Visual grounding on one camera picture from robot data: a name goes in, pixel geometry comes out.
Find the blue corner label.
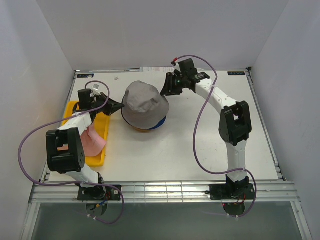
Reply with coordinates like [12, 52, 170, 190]
[227, 71, 246, 76]
[76, 73, 94, 78]

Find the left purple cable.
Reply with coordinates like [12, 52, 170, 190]
[17, 80, 125, 225]

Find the white paper strip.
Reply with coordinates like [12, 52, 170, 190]
[139, 66, 175, 73]

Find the aluminium front rail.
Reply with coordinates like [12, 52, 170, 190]
[29, 180, 300, 204]

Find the blue corner label right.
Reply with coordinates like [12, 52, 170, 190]
[227, 71, 246, 76]

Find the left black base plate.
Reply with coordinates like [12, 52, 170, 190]
[77, 185, 122, 201]

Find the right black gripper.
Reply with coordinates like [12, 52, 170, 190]
[160, 72, 187, 97]

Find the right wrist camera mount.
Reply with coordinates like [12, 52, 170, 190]
[171, 57, 181, 74]

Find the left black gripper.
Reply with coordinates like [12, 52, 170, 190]
[90, 92, 124, 117]

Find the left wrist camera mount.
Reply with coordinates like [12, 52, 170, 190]
[89, 83, 101, 98]

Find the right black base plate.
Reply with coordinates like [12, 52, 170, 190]
[204, 183, 256, 200]

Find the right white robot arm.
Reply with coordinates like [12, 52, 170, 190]
[160, 55, 252, 199]

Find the yellow plastic bin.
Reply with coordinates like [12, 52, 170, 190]
[58, 101, 110, 167]

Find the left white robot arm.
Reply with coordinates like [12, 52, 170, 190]
[45, 88, 124, 200]

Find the pink hat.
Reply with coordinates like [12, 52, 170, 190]
[80, 124, 107, 157]

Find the blue corner label left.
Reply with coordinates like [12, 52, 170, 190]
[76, 73, 94, 78]

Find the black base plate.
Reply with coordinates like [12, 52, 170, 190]
[204, 183, 256, 200]
[77, 185, 122, 201]

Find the blue hat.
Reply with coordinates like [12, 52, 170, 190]
[124, 115, 167, 131]

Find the grey hat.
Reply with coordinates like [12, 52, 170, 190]
[121, 81, 170, 129]

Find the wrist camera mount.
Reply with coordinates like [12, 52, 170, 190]
[171, 57, 181, 74]
[89, 83, 101, 98]

